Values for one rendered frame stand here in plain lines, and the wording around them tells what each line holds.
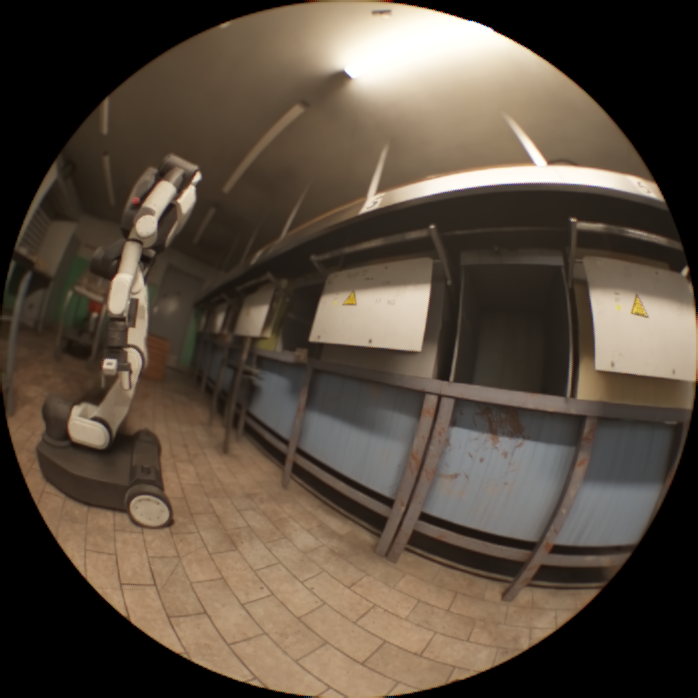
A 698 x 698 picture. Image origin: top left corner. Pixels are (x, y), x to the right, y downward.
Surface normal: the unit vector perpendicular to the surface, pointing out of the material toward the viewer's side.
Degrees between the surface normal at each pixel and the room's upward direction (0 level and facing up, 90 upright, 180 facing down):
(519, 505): 90
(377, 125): 180
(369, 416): 90
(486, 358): 90
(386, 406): 90
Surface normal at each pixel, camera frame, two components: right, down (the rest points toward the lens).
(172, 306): 0.75, 0.08
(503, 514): -0.62, -0.26
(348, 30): -0.23, 0.96
